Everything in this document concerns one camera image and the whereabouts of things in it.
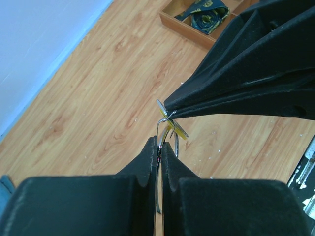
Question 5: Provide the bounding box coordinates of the blue folded cloth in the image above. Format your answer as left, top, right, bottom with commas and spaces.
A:
0, 175, 15, 215

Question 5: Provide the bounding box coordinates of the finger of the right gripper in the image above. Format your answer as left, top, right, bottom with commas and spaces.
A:
172, 68, 315, 120
164, 0, 315, 111

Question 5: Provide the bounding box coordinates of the large metal keyring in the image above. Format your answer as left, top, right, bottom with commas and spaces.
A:
156, 111, 179, 215

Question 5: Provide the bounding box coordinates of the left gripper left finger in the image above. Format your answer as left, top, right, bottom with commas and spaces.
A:
0, 136, 158, 236

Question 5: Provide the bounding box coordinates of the rolled dark patterned tie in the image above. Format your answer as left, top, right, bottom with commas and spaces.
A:
175, 0, 230, 35

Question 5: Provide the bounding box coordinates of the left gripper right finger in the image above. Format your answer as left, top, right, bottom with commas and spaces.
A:
161, 143, 311, 236

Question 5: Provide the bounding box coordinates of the wooden compartment tray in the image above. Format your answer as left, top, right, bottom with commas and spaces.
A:
158, 0, 259, 50

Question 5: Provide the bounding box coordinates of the black mounting base rail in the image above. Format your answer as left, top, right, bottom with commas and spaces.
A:
287, 136, 315, 220

